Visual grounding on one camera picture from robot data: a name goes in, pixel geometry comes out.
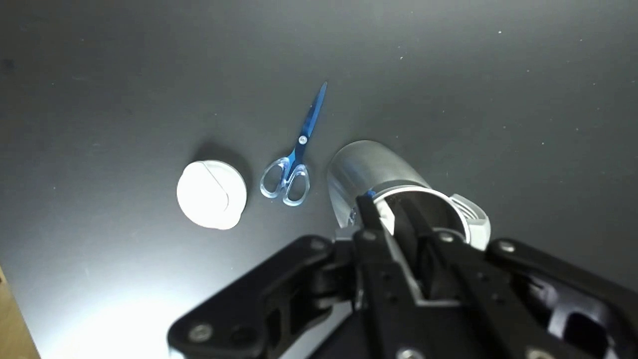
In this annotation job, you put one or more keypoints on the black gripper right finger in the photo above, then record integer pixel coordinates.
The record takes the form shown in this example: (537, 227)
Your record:
(531, 293)

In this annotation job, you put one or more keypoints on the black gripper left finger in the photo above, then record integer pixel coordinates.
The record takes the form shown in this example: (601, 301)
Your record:
(379, 281)

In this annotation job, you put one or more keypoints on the white bottle brush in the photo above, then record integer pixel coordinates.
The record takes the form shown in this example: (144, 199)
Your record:
(387, 221)

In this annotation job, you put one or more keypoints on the blue scissors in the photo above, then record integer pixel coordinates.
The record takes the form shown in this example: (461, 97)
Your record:
(304, 141)

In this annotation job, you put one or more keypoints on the white round lid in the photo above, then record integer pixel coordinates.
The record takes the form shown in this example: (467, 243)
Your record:
(212, 195)

